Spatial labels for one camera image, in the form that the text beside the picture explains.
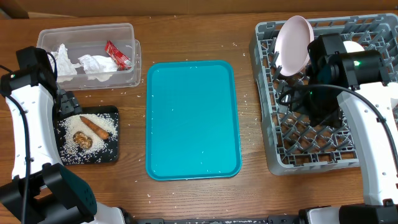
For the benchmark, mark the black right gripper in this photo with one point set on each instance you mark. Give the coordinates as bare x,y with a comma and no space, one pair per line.
333,118

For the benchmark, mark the teal serving tray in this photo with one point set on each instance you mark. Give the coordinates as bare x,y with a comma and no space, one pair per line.
192,122

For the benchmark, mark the white paper napkin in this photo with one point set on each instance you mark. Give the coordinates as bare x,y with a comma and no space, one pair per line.
91,64

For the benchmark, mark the orange carrot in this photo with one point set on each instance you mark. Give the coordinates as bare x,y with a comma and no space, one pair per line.
100,132

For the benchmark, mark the black plastic bin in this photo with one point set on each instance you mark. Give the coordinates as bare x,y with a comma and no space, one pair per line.
112,155

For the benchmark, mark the grey dishwasher rack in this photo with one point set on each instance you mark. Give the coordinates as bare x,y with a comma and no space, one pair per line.
292,145

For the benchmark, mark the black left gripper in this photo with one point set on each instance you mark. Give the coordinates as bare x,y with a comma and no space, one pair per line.
69,105

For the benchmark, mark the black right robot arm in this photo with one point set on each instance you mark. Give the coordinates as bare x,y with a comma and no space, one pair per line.
353,87

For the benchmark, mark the brown food scrap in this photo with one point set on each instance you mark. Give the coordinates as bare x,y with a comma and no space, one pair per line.
82,140

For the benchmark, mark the red snack wrapper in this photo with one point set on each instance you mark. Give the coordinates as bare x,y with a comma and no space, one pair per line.
122,61

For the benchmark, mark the clear plastic bin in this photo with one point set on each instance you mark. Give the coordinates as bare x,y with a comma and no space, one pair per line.
91,40

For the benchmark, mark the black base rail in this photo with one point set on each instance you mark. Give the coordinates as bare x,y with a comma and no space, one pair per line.
273,219

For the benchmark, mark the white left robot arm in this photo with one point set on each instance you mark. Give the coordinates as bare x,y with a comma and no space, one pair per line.
42,189

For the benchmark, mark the light green bowl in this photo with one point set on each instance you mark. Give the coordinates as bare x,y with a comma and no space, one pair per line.
352,46

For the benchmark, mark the large pink plate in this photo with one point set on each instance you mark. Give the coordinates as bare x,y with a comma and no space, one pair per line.
291,44

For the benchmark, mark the spilled white rice pile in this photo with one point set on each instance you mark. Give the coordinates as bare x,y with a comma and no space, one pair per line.
74,124

